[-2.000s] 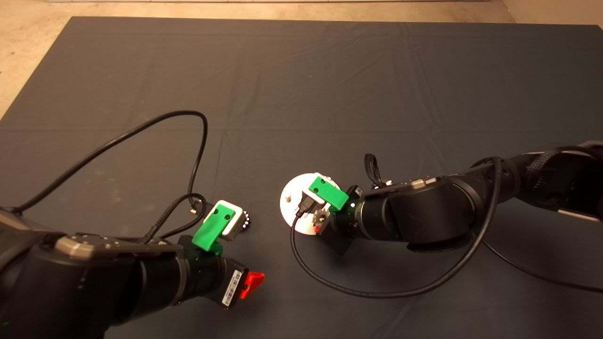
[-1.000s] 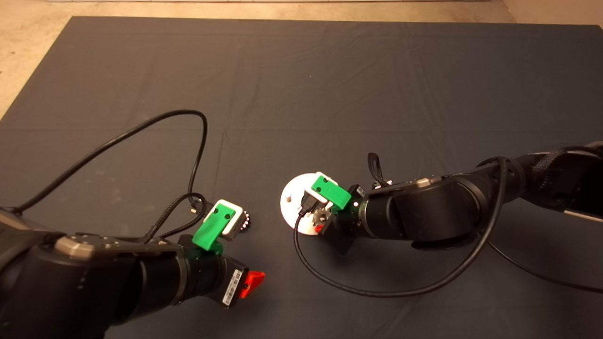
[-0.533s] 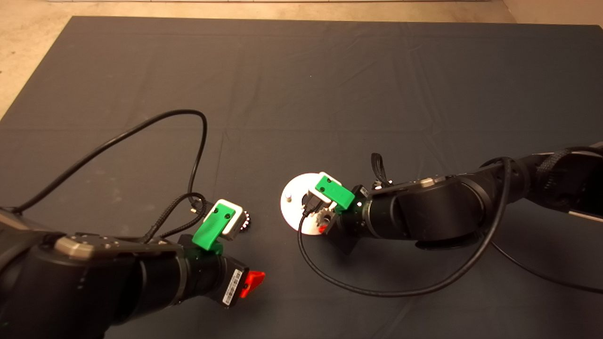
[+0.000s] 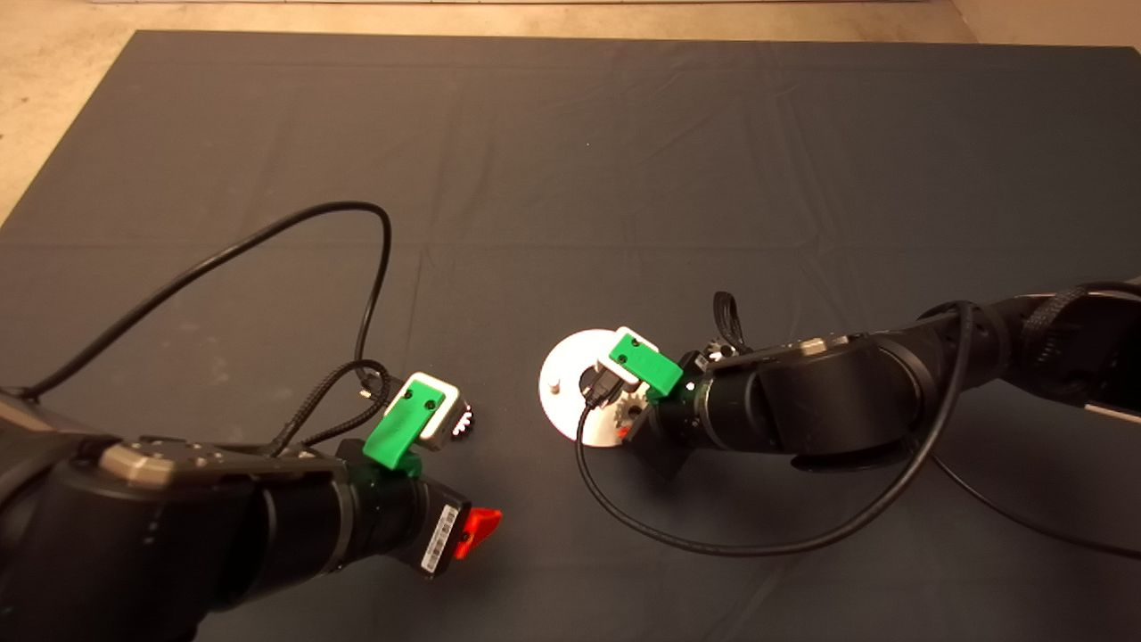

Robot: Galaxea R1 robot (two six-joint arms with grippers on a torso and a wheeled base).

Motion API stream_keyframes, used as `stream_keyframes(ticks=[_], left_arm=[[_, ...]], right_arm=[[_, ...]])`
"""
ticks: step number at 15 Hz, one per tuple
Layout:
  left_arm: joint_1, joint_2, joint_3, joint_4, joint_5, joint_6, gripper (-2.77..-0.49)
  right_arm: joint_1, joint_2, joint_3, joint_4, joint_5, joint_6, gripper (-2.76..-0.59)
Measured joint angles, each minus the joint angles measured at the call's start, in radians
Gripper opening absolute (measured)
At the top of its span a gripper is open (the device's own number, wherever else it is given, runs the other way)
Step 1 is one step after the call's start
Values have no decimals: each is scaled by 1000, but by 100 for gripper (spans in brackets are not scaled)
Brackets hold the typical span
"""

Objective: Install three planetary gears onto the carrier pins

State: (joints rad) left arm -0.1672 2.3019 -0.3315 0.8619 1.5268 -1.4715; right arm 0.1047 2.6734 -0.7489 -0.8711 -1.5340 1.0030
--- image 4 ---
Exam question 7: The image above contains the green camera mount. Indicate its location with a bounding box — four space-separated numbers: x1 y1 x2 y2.
609 332 684 400
363 387 447 474

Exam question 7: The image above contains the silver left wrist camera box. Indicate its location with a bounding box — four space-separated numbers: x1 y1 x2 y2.
401 372 467 443

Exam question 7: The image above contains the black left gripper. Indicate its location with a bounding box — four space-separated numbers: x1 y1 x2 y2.
339 440 504 581

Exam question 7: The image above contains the braided black left cable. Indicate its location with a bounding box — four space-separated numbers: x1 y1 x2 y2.
267 358 394 457

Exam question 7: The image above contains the dark grey table cloth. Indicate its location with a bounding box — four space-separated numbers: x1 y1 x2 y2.
0 31 1141 642

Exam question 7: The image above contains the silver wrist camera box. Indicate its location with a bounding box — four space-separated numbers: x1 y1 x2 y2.
401 372 467 443
613 325 661 386

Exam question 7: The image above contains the braided black right cable loop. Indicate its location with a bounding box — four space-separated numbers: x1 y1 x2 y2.
712 291 751 351

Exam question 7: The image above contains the green left camera mount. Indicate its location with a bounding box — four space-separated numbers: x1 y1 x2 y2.
363 387 447 474

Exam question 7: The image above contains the thin black hanging cable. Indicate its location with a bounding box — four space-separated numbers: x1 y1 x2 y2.
931 453 1141 562

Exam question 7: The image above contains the green right camera mount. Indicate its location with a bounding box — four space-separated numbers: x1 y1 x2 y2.
609 332 684 400

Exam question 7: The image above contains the round metal carrier plate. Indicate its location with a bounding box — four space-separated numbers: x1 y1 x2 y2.
538 329 639 445

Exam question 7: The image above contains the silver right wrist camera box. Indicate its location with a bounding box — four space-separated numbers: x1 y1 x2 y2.
613 325 661 386

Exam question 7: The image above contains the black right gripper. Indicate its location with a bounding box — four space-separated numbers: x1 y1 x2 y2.
614 350 715 479

